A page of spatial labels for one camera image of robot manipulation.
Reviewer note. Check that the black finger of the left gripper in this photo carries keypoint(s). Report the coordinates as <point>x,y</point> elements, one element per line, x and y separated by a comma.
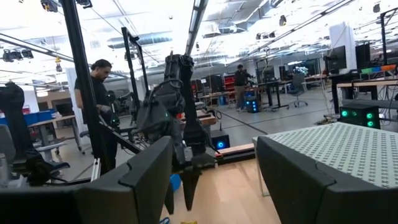
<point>169,199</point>
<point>189,189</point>

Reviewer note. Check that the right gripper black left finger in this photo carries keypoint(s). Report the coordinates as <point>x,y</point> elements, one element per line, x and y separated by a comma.
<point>140,186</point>

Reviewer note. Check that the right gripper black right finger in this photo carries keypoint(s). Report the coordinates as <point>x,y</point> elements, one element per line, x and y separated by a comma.
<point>289,186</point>

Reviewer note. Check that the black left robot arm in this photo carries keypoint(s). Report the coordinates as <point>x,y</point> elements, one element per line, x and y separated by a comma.
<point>178,74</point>

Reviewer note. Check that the black background robot arm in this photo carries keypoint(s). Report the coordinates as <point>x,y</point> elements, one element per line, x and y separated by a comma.
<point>115,105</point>

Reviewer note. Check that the grey office chair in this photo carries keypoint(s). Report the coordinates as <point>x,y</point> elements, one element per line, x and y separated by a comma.
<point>298,84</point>

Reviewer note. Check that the wooden background desk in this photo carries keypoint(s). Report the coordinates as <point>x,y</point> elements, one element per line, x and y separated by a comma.
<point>53,120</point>

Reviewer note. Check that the black box with blue light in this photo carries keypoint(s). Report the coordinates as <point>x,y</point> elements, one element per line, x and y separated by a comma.
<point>220,141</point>

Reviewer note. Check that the green perforated metal shelf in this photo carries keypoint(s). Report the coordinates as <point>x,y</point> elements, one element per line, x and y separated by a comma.
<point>342,149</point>

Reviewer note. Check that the black computer with blue lights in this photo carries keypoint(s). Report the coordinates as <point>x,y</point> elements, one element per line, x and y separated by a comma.
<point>252,105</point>

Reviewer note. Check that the red storage rack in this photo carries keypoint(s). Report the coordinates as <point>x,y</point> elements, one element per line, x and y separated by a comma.
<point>229,83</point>

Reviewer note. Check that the person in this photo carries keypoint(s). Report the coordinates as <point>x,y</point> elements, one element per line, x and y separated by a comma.
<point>240,81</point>
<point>99,90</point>

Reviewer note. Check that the black computer with green lights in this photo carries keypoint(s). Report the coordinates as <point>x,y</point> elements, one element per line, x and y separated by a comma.
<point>359,116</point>

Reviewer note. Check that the blue storage bin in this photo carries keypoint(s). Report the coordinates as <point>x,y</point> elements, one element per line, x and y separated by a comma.
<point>38,117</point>

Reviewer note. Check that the wooden background workbench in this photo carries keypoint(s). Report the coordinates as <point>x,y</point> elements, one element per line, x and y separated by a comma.
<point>367,84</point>

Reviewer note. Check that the black monitor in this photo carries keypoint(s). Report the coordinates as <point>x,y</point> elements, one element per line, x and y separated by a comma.
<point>363,56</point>
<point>335,59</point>

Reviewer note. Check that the overhead LED light bar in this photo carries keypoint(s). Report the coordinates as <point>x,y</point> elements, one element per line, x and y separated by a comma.
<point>196,21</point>

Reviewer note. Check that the black background equipment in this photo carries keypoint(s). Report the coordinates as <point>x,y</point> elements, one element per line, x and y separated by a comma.
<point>12,118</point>

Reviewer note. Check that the black aluminium rig frame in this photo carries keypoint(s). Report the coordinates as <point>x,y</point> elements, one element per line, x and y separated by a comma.
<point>81,77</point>

